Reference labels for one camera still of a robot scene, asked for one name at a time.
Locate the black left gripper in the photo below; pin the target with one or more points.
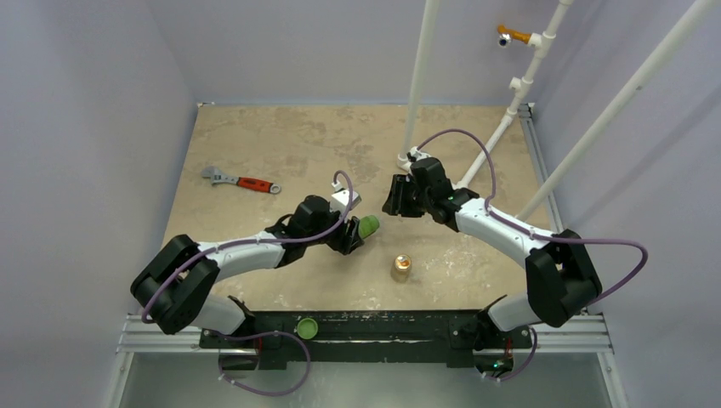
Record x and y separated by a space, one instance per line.
348 237

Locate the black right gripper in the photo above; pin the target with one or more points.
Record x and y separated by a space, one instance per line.
401 195

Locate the green pill bottle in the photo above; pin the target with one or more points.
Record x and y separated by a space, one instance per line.
368 225

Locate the green bottle cap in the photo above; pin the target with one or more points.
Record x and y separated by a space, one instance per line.
307 328

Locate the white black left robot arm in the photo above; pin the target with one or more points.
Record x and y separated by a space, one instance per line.
174 289

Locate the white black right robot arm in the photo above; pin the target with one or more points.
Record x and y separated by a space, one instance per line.
559 273

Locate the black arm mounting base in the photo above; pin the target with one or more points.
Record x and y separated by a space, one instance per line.
455 338

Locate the amber pill bottle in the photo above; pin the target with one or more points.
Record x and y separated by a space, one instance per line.
401 268

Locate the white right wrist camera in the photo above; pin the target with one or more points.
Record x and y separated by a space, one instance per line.
414 154

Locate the red handled adjustable wrench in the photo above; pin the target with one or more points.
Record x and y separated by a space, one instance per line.
216 176

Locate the aluminium extrusion frame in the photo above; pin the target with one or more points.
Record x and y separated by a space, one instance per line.
175 289

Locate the white PVC pipe frame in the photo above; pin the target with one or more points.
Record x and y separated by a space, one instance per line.
658 159

